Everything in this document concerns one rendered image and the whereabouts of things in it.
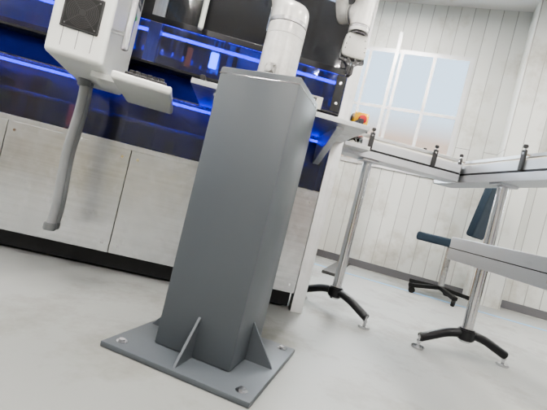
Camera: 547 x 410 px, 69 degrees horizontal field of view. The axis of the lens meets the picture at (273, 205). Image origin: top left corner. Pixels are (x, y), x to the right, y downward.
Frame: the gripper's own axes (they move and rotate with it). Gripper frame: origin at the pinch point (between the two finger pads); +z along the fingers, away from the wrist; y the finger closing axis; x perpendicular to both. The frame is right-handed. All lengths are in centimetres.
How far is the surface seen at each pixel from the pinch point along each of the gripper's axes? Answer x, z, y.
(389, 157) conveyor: -38, 23, -40
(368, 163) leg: -42, 29, -31
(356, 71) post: -27.8, -10.9, -10.0
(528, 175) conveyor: 10, 24, -82
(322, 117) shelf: 12.4, 23.9, 8.3
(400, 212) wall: -259, 42, -150
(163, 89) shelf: 23, 31, 66
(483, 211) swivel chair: -160, 27, -179
